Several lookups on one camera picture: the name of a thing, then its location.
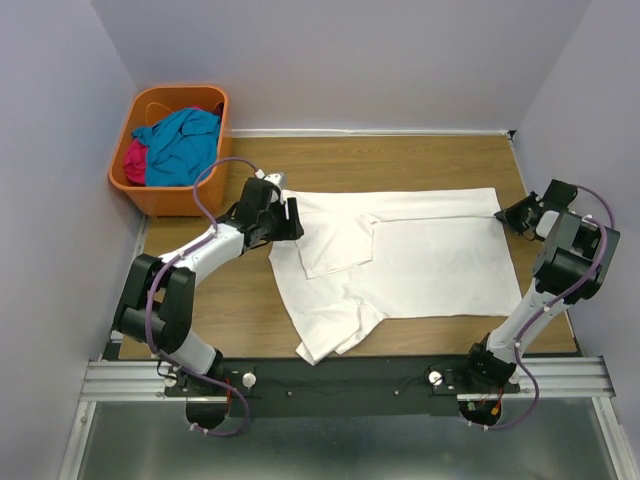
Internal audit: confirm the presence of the white red printed t-shirt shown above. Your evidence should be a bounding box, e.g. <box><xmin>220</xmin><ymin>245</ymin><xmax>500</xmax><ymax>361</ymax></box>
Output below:
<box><xmin>269</xmin><ymin>188</ymin><xmax>521</xmax><ymax>364</ymax></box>

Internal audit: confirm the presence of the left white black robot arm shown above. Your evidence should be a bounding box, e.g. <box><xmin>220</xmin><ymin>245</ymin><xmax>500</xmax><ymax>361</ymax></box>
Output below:
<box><xmin>114</xmin><ymin>172</ymin><xmax>304</xmax><ymax>385</ymax></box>

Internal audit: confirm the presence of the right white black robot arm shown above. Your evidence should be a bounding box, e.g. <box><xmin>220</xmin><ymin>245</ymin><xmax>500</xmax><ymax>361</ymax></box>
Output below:
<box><xmin>466</xmin><ymin>179</ymin><xmax>620</xmax><ymax>388</ymax></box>

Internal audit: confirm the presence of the teal blue t-shirt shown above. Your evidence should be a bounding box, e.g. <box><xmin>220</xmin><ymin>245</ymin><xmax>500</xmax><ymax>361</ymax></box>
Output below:
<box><xmin>132</xmin><ymin>107</ymin><xmax>221</xmax><ymax>188</ymax></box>

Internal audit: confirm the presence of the orange plastic laundry basket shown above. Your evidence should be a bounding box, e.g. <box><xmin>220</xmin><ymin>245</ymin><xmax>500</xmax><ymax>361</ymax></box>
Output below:
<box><xmin>107</xmin><ymin>85</ymin><xmax>233</xmax><ymax>218</ymax></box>

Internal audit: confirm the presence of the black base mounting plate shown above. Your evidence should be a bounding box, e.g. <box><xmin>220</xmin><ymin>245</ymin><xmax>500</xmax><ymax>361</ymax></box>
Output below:
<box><xmin>164</xmin><ymin>355</ymin><xmax>520</xmax><ymax>426</ymax></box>

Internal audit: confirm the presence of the magenta pink t-shirt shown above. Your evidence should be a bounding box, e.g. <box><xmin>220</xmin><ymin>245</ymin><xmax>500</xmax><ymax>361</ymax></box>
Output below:
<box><xmin>123</xmin><ymin>139</ymin><xmax>148</xmax><ymax>186</ymax></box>

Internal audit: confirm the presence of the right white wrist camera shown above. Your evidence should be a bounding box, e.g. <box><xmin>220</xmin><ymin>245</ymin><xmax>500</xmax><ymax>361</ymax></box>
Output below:
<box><xmin>534</xmin><ymin>210</ymin><xmax>559</xmax><ymax>241</ymax></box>

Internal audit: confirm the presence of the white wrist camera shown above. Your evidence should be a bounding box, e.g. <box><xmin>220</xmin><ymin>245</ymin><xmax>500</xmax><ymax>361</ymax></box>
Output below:
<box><xmin>254</xmin><ymin>169</ymin><xmax>287</xmax><ymax>204</ymax></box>
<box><xmin>534</xmin><ymin>210</ymin><xmax>559</xmax><ymax>241</ymax></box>

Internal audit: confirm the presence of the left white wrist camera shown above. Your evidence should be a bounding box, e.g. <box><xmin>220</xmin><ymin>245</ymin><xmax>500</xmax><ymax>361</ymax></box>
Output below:
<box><xmin>254</xmin><ymin>169</ymin><xmax>287</xmax><ymax>204</ymax></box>

